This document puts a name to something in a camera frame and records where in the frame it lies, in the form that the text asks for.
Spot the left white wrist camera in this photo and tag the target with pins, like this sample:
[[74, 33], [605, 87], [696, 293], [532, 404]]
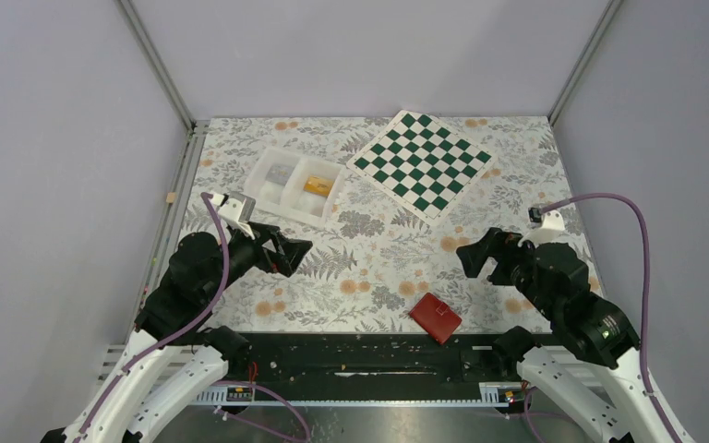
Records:
[[235, 210]]

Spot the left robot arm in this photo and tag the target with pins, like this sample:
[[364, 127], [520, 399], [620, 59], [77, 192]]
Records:
[[169, 359]]

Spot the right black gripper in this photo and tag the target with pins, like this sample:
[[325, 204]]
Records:
[[505, 245]]

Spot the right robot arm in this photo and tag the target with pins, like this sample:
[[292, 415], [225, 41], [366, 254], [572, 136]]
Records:
[[595, 331]]

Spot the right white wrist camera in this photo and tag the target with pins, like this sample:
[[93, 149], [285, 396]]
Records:
[[549, 225]]

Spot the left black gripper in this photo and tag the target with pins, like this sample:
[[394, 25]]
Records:
[[293, 250]]

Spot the red leather card holder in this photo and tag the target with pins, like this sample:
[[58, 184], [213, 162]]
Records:
[[435, 317]]

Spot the white plastic divided tray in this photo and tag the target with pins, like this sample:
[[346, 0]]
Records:
[[290, 201]]

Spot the orange card box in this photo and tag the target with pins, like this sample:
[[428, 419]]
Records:
[[318, 185]]

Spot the green white chessboard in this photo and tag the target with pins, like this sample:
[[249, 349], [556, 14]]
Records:
[[422, 164]]

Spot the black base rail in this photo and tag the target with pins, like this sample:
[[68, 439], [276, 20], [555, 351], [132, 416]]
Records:
[[362, 367]]

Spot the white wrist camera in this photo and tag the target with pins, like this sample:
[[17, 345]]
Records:
[[235, 210], [549, 225]]

